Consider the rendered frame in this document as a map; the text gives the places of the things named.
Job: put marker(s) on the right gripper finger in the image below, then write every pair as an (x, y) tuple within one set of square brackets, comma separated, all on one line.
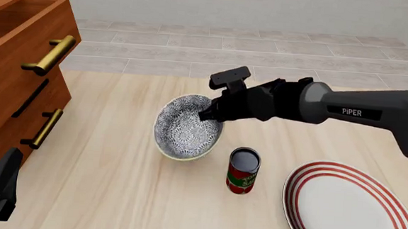
[(225, 118), (209, 114)]

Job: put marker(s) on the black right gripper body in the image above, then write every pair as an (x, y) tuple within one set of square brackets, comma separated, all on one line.
[(231, 105)]

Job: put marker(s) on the patterned black and white bowl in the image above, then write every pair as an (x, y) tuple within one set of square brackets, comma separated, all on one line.
[(185, 137)]

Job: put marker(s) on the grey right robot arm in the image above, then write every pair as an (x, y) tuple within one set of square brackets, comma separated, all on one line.
[(367, 114)]

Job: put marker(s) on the white plate with red rings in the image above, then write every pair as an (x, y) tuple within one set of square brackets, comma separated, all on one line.
[(343, 208)]

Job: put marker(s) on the red tomato sauce tin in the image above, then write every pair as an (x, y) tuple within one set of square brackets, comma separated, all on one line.
[(243, 175)]

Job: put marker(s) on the closed wooden drawer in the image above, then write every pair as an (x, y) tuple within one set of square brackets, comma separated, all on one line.
[(54, 92)]

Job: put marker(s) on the open wooden drawer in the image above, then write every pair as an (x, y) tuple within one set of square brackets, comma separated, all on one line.
[(12, 55)]

